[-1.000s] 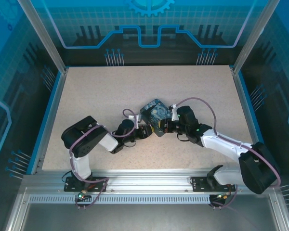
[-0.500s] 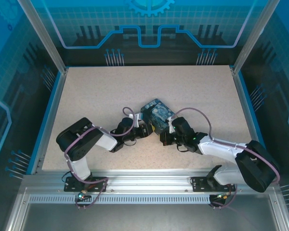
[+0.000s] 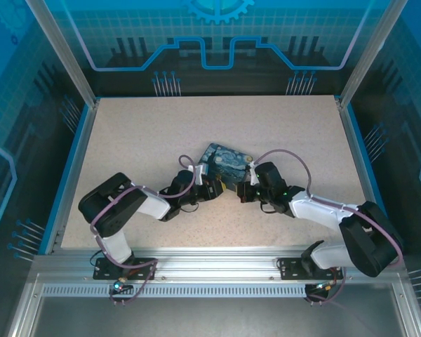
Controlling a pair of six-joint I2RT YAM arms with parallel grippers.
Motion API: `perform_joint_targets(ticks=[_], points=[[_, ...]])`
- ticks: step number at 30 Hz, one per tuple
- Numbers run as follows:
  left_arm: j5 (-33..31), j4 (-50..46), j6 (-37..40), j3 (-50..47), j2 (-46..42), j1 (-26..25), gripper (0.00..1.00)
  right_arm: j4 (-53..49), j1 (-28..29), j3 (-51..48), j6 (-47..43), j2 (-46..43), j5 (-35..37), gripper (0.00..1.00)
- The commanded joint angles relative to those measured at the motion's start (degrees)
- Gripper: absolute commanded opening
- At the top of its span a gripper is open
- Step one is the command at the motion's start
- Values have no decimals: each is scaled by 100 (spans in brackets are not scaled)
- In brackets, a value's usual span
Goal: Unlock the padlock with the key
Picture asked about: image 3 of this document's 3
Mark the starry night print tin box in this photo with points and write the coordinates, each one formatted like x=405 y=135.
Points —
x=228 y=165

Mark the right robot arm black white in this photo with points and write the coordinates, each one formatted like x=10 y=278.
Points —
x=368 y=238

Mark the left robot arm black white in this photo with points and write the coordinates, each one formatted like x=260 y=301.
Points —
x=107 y=207

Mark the steel sheet panel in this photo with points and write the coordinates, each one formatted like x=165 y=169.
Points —
x=214 y=317

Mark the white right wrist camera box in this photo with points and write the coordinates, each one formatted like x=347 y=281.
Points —
x=254 y=173

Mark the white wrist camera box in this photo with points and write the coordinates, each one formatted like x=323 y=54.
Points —
x=254 y=173
x=200 y=173

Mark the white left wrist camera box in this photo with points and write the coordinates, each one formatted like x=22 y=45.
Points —
x=200 y=173

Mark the aluminium mounting rail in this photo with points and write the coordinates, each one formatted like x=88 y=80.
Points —
x=214 y=261

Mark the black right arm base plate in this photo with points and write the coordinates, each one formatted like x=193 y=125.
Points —
x=291 y=268

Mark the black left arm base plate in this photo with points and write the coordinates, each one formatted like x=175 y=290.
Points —
x=144 y=268

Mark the aluminium table side rail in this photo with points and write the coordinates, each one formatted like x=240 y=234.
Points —
x=75 y=175
x=361 y=168

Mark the aluminium frame post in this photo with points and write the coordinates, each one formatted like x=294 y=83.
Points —
x=372 y=52
x=61 y=52

